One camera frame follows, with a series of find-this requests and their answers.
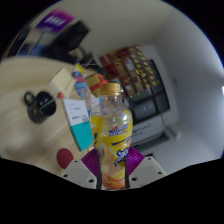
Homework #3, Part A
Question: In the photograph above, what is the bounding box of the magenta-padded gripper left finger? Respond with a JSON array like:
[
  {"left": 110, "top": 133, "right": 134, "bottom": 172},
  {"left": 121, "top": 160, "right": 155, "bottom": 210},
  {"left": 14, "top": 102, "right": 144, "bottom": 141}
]
[{"left": 60, "top": 148, "right": 101, "bottom": 190}]

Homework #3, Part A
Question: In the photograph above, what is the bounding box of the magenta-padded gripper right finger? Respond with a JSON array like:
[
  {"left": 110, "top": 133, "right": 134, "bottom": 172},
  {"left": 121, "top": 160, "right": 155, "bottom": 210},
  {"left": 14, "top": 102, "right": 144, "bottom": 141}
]
[{"left": 124, "top": 146, "right": 168, "bottom": 190}]

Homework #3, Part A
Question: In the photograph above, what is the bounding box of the yellow-labelled orange drink bottle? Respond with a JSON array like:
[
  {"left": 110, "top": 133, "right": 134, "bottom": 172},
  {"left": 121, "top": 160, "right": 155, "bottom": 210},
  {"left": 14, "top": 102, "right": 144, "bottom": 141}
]
[{"left": 89, "top": 82, "right": 134, "bottom": 191}]

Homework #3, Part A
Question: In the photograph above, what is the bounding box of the flat round red coaster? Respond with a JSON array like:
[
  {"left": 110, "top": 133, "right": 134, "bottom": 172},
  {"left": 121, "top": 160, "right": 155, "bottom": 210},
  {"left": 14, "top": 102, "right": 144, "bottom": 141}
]
[{"left": 56, "top": 147, "right": 75, "bottom": 170}]

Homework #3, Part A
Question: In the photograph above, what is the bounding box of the white and teal booklet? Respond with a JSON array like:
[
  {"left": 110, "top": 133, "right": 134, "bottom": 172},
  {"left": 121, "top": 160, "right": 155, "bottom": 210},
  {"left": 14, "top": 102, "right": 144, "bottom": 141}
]
[{"left": 61, "top": 97, "right": 95, "bottom": 153}]

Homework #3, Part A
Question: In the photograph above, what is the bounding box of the black mug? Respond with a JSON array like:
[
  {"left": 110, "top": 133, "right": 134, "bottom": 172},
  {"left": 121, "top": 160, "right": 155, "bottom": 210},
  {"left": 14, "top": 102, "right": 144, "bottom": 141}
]
[{"left": 23, "top": 90, "right": 58, "bottom": 125}]

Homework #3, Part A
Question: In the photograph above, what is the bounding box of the red-ball stirrer stick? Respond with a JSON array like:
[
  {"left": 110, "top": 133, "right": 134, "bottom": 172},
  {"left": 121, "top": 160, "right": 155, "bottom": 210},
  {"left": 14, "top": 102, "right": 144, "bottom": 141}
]
[{"left": 39, "top": 91, "right": 65, "bottom": 113}]

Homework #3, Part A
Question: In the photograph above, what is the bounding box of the yellow gift box red ribbon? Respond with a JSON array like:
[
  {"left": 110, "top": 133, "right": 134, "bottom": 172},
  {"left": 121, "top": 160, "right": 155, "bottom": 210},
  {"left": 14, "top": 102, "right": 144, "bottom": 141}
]
[{"left": 84, "top": 73, "right": 105, "bottom": 98}]

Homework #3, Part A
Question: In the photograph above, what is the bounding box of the small manila envelope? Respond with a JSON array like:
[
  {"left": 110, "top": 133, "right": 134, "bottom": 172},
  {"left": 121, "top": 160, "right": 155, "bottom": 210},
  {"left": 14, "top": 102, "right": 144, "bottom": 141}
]
[{"left": 49, "top": 67, "right": 78, "bottom": 99}]

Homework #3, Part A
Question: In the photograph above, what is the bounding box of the blue colourful packet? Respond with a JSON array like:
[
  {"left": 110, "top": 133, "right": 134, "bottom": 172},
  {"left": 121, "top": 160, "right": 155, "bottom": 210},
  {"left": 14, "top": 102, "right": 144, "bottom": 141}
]
[{"left": 71, "top": 62, "right": 92, "bottom": 101}]

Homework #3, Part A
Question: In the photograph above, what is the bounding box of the shelf unit with gold trophies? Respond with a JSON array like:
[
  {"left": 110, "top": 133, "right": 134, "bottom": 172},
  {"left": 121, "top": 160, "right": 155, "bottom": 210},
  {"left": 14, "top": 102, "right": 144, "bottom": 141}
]
[{"left": 99, "top": 44, "right": 159, "bottom": 98}]

